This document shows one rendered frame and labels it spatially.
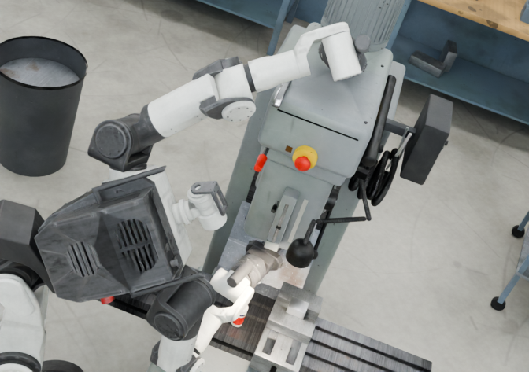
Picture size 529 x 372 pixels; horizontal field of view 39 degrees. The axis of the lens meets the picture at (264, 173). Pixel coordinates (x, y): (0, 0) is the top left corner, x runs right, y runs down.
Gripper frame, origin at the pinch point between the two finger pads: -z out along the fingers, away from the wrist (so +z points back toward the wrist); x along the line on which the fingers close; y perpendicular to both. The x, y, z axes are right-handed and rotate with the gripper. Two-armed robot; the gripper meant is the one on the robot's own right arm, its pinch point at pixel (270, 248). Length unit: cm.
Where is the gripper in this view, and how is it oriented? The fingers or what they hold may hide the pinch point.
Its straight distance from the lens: 237.1
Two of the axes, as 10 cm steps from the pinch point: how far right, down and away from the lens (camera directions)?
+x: -8.3, -4.9, 2.5
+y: -2.6, 7.6, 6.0
